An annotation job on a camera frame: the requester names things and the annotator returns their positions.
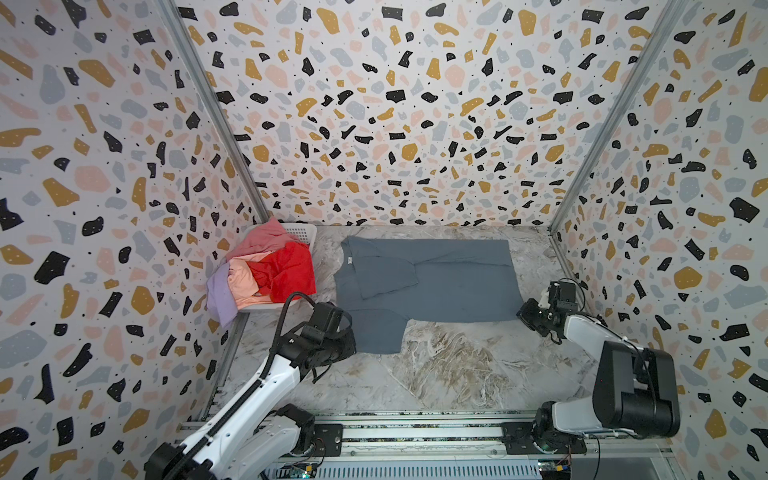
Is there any right circuit board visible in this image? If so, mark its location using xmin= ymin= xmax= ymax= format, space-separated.
xmin=537 ymin=460 xmax=572 ymax=480

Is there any corner aluminium post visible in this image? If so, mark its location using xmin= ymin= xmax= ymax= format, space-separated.
xmin=548 ymin=0 xmax=691 ymax=232
xmin=156 ymin=0 xmax=269 ymax=223

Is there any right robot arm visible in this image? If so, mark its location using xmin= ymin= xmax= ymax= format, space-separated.
xmin=518 ymin=299 xmax=681 ymax=451

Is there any dusty pink t-shirt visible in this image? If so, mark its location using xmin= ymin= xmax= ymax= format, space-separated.
xmin=225 ymin=218 xmax=300 ymax=261

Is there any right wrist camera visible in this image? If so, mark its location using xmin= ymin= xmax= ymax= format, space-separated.
xmin=539 ymin=279 xmax=582 ymax=314

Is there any lavender t-shirt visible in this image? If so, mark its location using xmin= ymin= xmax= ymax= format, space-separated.
xmin=206 ymin=263 xmax=239 ymax=327

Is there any peach t-shirt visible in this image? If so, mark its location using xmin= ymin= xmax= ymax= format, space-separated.
xmin=227 ymin=258 xmax=272 ymax=310

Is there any left circuit board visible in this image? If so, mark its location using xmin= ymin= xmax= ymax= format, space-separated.
xmin=275 ymin=462 xmax=318 ymax=479

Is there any left corner aluminium post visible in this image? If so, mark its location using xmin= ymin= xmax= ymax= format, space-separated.
xmin=156 ymin=0 xmax=269 ymax=223

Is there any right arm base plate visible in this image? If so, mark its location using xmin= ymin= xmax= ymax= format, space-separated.
xmin=501 ymin=421 xmax=587 ymax=455

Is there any red t-shirt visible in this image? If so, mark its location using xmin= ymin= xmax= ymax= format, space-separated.
xmin=247 ymin=242 xmax=317 ymax=303

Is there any circuit board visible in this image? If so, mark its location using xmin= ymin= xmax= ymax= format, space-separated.
xmin=275 ymin=462 xmax=318 ymax=479
xmin=537 ymin=460 xmax=572 ymax=480

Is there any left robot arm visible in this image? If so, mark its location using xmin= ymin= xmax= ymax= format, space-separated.
xmin=144 ymin=302 xmax=356 ymax=479

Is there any grey t-shirt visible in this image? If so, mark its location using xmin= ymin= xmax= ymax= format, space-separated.
xmin=334 ymin=236 xmax=523 ymax=354

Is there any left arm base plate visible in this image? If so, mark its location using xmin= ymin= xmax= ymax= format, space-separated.
xmin=289 ymin=423 xmax=344 ymax=458

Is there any white laundry basket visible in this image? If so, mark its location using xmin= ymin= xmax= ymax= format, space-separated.
xmin=241 ymin=222 xmax=317 ymax=313

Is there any right corner aluminium post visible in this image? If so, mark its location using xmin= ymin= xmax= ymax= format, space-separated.
xmin=548 ymin=0 xmax=691 ymax=232

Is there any aluminium mounting rail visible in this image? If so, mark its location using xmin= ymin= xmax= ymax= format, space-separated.
xmin=164 ymin=410 xmax=679 ymax=480

